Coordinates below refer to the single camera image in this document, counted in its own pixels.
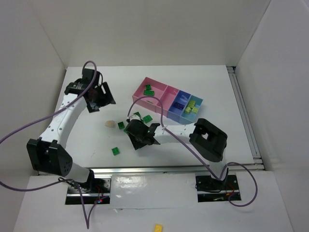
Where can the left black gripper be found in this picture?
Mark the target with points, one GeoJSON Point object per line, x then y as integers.
{"type": "Point", "coordinates": [102, 99]}

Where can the aluminium rail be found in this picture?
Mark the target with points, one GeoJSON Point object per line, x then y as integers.
{"type": "Point", "coordinates": [174, 169]}
{"type": "Point", "coordinates": [257, 159]}

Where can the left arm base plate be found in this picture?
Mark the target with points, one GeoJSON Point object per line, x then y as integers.
{"type": "Point", "coordinates": [99, 193]}

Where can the long yellow-green lego brick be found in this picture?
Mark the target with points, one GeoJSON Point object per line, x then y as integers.
{"type": "Point", "coordinates": [187, 110]}

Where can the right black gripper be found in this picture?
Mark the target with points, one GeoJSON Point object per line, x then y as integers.
{"type": "Point", "coordinates": [133, 136]}

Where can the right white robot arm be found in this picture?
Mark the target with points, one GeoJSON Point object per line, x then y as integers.
{"type": "Point", "coordinates": [207, 139]}

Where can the beige lego brick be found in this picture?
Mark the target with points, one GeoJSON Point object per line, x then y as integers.
{"type": "Point", "coordinates": [110, 124]}

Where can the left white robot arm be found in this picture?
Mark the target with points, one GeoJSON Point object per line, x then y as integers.
{"type": "Point", "coordinates": [48, 153]}

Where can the yellow lego brick foreground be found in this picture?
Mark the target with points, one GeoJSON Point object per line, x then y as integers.
{"type": "Point", "coordinates": [158, 228]}

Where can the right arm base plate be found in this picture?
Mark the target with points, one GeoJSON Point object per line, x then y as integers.
{"type": "Point", "coordinates": [210, 190]}

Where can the pink and blue sorting tray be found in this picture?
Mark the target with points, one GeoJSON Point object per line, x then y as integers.
{"type": "Point", "coordinates": [164, 98]}

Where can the aluminium rail right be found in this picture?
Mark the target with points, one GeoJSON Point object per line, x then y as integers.
{"type": "Point", "coordinates": [257, 159]}

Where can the aluminium rail front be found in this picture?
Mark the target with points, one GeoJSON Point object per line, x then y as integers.
{"type": "Point", "coordinates": [174, 169]}

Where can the small yellow-green lego brick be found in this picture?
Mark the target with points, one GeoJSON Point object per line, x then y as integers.
{"type": "Point", "coordinates": [194, 110]}

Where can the dark blue lego brick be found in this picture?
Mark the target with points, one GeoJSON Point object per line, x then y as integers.
{"type": "Point", "coordinates": [178, 106]}

